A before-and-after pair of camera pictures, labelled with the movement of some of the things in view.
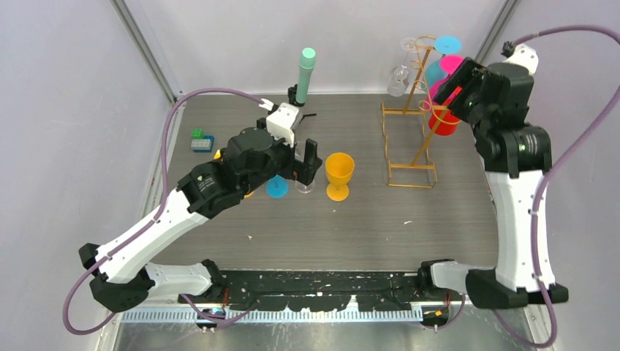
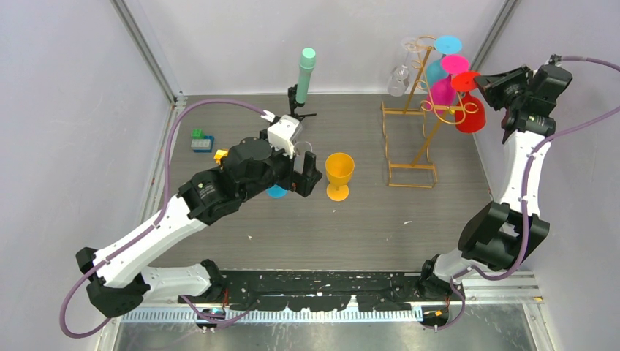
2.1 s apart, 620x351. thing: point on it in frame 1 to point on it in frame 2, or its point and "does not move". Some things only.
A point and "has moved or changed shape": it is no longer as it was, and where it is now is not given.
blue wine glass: x=277 y=186 does not move
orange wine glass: x=339 y=168 does not move
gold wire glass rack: x=409 y=132 does not move
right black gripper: x=469 y=74 to x=491 y=86
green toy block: x=197 y=134 does not move
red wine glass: x=445 y=121 has moved or changed shape
